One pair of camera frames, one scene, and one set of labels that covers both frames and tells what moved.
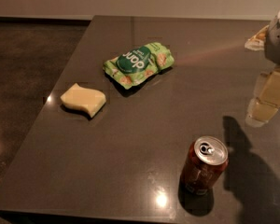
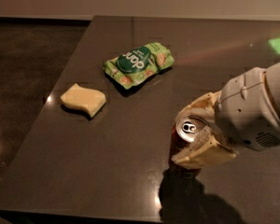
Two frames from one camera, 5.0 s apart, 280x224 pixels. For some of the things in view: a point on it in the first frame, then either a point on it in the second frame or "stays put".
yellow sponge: x=93 y=101 stays put
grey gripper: x=278 y=42 -> x=246 y=109
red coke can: x=203 y=165 -> x=185 y=131
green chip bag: x=136 y=64 stays put
